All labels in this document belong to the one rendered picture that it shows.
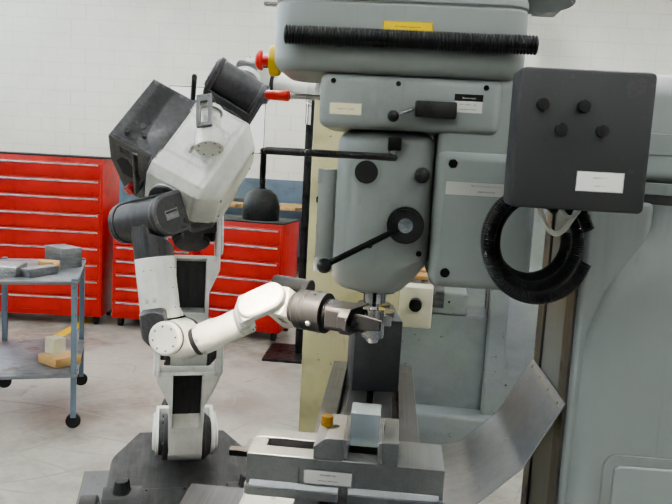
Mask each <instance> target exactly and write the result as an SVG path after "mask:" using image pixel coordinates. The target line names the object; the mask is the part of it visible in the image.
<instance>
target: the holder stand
mask: <svg viewBox="0 0 672 504"><path fill-rule="evenodd" d="M380 307H383V308H384V309H385V315H388V316H392V326H390V327H389V326H384V336H383V338H382V339H379V340H378V342H377V343H367V342H366V339H365V338H364V337H362V336H361V331H360V332H357V333H355V334H352V335H350V336H349V341H348V358H347V368H348V373H349V378H350V384H351V389H352V390H357V391H381V392H398V384H399V369H400V355H401V340H402V325H403V322H402V320H401V318H400V316H399V315H398V313H397V311H396V309H395V308H394V306H393V304H390V303H389V302H386V303H385V304H382V305H380Z"/></svg>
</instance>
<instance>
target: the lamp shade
mask: <svg viewBox="0 0 672 504"><path fill-rule="evenodd" d="M279 218H280V205H279V201H278V197H277V194H275V193H274V192H273V191H272V190H271V189H267V188H260V187H258V188H254V189H252V190H251V191H249V192H248V193H247V194H246V197H245V200H244V202H243V209H242V219H244V220H251V221H279Z"/></svg>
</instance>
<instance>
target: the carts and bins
mask: <svg viewBox="0 0 672 504"><path fill-rule="evenodd" d="M85 263H86V259H85V258H82V248H81V247H76V246H72V245H67V244H54V245H45V259H20V258H8V257H2V259H1V260H0V284H2V340H1V342H0V387H2V388H7V387H9V386H10V385H11V383H12V380H16V379H52V378H70V414H69V415H68V416H67V417H66V421H65V422H66V425H67V426H68V427H69V428H76V427H77V426H79V424H80V421H81V418H80V416H79V414H77V413H76V387H77V385H80V386H81V385H84V384H86V382H87V380H88V377H87V375H86V374H85V373H84V343H85V338H84V310H85ZM79 280H80V295H79V338H77V289H78V283H79ZM8 285H71V338H65V337H62V336H59V335H53V336H47V337H45V339H8ZM78 371H79V373H78Z"/></svg>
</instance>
